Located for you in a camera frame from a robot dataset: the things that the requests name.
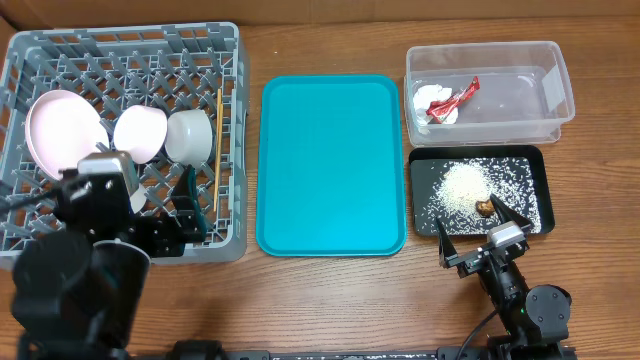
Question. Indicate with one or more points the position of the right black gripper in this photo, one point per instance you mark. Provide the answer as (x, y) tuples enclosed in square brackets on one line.
[(476, 258)]

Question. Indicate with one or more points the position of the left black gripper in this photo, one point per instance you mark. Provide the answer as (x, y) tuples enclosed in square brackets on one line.
[(168, 242)]

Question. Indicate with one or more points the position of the white cup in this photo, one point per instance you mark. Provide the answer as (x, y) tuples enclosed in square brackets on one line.
[(138, 199)]

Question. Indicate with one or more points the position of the white rice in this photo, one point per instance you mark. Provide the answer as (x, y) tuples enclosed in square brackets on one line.
[(449, 188)]

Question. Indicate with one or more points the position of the wooden chopstick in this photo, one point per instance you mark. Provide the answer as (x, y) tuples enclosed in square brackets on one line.
[(219, 119), (217, 177)]

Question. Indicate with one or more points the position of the grey-green bowl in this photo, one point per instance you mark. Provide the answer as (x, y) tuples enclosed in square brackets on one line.
[(189, 139)]

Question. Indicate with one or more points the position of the small pink plate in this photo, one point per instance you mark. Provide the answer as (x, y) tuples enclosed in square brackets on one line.
[(140, 131)]

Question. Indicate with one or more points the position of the red snack wrapper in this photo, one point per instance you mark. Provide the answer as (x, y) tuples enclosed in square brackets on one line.
[(446, 112)]

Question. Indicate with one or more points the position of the large white plate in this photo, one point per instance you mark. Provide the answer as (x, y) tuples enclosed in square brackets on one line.
[(62, 128)]

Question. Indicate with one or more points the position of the brown food chunk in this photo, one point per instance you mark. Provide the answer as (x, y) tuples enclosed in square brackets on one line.
[(485, 209)]

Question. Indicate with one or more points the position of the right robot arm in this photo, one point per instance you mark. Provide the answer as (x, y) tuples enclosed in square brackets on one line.
[(527, 322)]

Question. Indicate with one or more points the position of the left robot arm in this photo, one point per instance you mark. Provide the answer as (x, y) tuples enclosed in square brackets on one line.
[(77, 289)]

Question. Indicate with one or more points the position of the black waste tray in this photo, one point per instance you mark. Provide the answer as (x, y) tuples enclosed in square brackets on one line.
[(529, 152)]

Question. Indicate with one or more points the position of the black bar at table edge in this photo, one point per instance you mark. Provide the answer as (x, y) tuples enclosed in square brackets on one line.
[(350, 354)]

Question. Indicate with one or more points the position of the grey plastic dish rack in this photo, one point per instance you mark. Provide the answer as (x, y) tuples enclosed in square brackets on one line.
[(173, 68)]

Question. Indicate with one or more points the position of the clear plastic bin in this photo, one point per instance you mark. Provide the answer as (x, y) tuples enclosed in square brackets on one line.
[(524, 94)]

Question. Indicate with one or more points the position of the crumpled white tissue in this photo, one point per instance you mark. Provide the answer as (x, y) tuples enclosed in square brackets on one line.
[(424, 97)]

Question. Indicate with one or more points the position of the teal plastic tray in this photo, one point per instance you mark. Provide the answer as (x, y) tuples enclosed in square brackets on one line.
[(331, 177)]

